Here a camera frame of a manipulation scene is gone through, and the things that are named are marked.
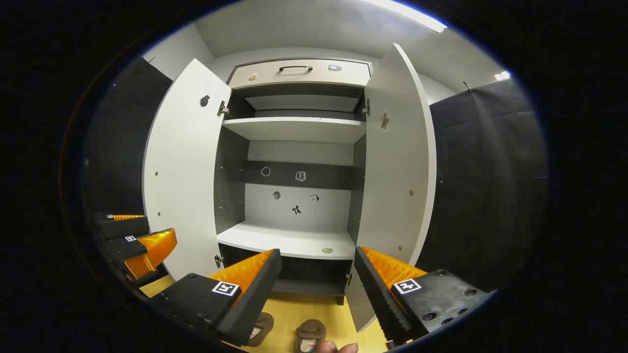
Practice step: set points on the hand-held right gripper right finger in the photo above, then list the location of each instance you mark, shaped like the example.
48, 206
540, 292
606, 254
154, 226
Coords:
380, 299

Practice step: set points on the beige cabinet drawer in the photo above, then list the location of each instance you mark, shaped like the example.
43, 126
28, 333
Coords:
304, 78

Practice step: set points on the metal door hinge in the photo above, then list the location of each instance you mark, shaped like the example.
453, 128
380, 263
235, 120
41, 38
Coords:
349, 279
223, 109
219, 260
366, 107

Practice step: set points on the white grey shoe cabinet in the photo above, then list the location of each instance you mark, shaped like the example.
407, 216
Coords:
230, 171

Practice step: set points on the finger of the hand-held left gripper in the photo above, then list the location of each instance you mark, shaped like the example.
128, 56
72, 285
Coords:
120, 247
125, 228

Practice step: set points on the brown fluffy shoe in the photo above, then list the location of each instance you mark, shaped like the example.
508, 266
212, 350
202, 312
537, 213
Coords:
309, 333
262, 328

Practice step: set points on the white cabinet shelf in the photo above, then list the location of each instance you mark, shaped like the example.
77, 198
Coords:
294, 130
284, 240

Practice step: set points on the black backdrop cloth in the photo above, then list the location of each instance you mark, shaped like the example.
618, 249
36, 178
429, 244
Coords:
490, 186
117, 147

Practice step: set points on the long ceiling light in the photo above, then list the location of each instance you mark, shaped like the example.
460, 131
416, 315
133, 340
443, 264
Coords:
412, 13

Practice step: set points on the small ceiling light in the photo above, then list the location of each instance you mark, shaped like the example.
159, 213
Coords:
503, 75

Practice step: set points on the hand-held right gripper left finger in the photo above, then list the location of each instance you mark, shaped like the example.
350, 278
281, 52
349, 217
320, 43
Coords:
255, 299

